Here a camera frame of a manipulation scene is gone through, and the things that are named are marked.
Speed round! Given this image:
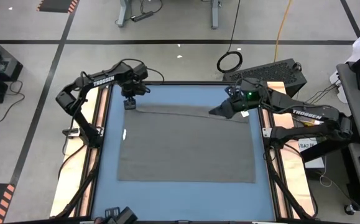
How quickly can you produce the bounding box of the grey waffle-weave towel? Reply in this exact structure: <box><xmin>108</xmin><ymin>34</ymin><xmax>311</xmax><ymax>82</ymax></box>
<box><xmin>116</xmin><ymin>104</ymin><xmax>257</xmax><ymax>184</ymax></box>

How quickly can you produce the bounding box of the black computer tower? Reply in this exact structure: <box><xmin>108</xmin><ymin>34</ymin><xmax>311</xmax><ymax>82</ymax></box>
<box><xmin>222</xmin><ymin>58</ymin><xmax>308</xmax><ymax>98</ymax></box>

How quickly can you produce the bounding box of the grey table leg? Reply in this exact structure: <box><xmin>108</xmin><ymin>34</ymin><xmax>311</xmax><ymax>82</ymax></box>
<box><xmin>210</xmin><ymin>0</ymin><xmax>223</xmax><ymax>30</ymax></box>
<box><xmin>116</xmin><ymin>0</ymin><xmax>133</xmax><ymax>28</ymax></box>

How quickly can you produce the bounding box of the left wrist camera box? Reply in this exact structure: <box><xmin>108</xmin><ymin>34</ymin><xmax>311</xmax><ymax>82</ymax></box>
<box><xmin>132</xmin><ymin>63</ymin><xmax>149</xmax><ymax>81</ymax></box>

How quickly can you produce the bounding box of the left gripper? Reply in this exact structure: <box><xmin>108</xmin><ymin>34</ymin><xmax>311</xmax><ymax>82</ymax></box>
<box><xmin>119</xmin><ymin>79</ymin><xmax>152</xmax><ymax>110</ymax></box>

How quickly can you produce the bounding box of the wooden side board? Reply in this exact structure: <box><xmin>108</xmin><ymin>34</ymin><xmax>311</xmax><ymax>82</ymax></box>
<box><xmin>259</xmin><ymin>81</ymin><xmax>318</xmax><ymax>218</ymax></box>
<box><xmin>49</xmin><ymin>85</ymin><xmax>109</xmax><ymax>218</ymax></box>

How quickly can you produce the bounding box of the black power strip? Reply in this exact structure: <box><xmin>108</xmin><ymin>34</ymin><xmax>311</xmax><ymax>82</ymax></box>
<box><xmin>131</xmin><ymin>11</ymin><xmax>154</xmax><ymax>22</ymax></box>

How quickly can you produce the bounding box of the black floor cable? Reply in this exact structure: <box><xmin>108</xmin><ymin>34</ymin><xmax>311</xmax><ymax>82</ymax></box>
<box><xmin>0</xmin><ymin>80</ymin><xmax>25</xmax><ymax>123</ymax></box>

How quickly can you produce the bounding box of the yellow cable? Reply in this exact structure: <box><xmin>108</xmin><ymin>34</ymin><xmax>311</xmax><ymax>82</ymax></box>
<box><xmin>274</xmin><ymin>0</ymin><xmax>293</xmax><ymax>63</ymax></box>

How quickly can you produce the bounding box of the black box-shaped device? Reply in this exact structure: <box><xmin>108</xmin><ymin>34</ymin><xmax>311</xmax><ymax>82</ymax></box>
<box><xmin>104</xmin><ymin>206</ymin><xmax>139</xmax><ymax>224</ymax></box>

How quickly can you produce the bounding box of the black cable with coil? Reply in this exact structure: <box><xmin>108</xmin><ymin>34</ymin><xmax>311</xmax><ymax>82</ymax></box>
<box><xmin>216</xmin><ymin>0</ymin><xmax>243</xmax><ymax>74</ymax></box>

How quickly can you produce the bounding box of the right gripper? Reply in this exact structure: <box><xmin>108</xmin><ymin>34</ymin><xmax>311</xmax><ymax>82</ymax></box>
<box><xmin>208</xmin><ymin>88</ymin><xmax>263</xmax><ymax>120</ymax></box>

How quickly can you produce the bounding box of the white labelled box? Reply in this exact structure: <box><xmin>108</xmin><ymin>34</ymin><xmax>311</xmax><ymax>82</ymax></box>
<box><xmin>297</xmin><ymin>136</ymin><xmax>326</xmax><ymax>169</ymax></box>

